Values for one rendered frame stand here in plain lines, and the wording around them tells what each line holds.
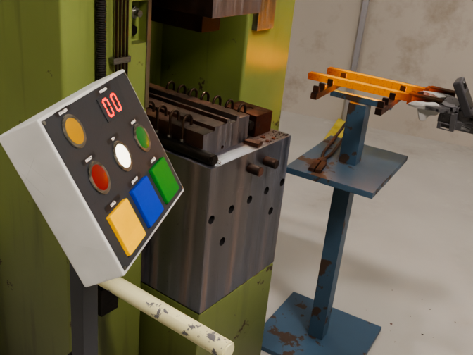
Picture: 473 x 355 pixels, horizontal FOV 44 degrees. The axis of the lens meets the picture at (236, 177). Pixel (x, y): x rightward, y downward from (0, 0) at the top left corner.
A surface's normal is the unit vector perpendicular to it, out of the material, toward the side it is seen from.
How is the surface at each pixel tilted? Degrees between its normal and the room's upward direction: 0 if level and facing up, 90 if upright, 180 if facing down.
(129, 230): 60
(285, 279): 0
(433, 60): 90
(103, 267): 90
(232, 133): 90
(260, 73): 90
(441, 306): 0
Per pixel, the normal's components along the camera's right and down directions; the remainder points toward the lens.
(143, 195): 0.89, -0.31
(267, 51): 0.80, 0.32
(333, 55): -0.34, 0.36
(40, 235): -0.60, 0.28
